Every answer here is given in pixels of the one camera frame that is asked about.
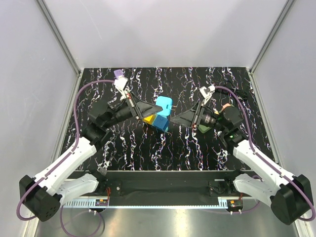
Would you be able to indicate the purple power strip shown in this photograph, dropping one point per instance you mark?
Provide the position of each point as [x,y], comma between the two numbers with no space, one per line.
[118,73]

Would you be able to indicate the white slotted cable duct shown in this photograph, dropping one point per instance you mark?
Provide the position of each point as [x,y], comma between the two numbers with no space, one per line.
[87,203]

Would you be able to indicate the green round-hole power strip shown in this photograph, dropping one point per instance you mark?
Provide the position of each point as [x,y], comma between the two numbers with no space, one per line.
[203,129]

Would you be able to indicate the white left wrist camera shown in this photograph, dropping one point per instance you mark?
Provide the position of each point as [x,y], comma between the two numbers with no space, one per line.
[120,84]

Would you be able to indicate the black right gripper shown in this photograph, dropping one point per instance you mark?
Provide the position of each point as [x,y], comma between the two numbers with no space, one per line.
[186,118]

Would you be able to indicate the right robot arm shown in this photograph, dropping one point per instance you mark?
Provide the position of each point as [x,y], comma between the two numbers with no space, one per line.
[288,196]

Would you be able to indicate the blue cube socket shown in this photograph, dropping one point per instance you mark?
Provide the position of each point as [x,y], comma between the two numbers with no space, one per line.
[161,122]

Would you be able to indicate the light blue square adapter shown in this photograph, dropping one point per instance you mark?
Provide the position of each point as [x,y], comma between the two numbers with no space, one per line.
[166,103]

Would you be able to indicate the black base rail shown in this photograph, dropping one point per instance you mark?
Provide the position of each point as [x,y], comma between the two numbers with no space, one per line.
[206,183]

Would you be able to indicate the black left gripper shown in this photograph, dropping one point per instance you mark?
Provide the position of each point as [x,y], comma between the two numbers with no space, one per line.
[146,109]

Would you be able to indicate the pink plug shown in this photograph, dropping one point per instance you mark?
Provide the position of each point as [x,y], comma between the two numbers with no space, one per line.
[225,106]

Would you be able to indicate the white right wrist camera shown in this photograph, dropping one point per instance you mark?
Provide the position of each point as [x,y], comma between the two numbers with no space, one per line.
[207,93]

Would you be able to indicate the yellow cube socket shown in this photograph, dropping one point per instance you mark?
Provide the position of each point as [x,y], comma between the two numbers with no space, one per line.
[150,119]

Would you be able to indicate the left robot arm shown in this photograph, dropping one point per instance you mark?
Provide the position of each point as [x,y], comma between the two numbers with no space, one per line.
[44,193]

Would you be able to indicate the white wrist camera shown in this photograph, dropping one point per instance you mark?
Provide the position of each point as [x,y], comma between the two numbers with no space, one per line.
[120,84]
[207,93]

